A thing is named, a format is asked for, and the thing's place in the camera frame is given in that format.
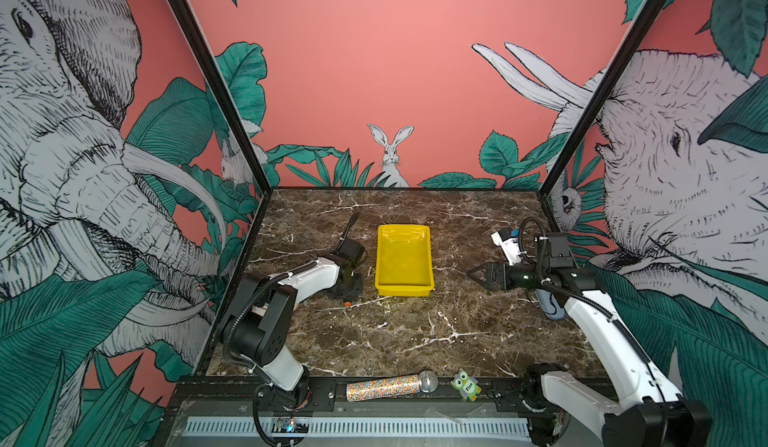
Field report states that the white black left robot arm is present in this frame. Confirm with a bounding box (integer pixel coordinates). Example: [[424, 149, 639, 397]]
[[218, 239, 366, 393]]

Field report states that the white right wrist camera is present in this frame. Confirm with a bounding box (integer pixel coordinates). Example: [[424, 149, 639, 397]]
[[491, 228, 521, 266]]

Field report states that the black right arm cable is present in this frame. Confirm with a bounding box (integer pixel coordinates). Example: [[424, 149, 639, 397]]
[[517, 215, 652, 364]]

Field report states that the black corner post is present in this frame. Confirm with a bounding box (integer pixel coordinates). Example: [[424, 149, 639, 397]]
[[538, 0, 667, 199], [166, 0, 272, 195]]

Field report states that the black right corner post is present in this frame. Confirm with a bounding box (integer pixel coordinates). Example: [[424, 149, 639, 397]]
[[538, 0, 667, 199]]

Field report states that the black left corner post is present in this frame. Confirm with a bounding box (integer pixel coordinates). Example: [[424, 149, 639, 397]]
[[166, 0, 272, 195]]

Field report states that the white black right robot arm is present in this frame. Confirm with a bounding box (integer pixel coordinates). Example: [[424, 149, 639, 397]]
[[467, 229, 713, 446]]

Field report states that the blue grey object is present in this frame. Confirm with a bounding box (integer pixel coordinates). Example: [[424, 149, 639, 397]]
[[535, 289, 566, 320]]

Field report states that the perforated metal front rail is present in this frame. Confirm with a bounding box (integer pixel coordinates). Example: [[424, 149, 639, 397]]
[[181, 416, 531, 442]]

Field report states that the green owl toy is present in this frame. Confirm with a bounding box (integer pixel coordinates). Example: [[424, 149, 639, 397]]
[[450, 369, 482, 402]]

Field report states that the sprinkle patterned toy microphone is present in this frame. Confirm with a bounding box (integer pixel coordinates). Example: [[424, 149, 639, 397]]
[[346, 370, 439, 402]]

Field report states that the yellow plastic bin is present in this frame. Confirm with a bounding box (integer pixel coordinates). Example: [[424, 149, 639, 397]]
[[374, 224, 435, 297]]

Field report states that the orange black handled screwdriver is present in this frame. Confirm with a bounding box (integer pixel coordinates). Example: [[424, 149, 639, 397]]
[[339, 211, 363, 302]]

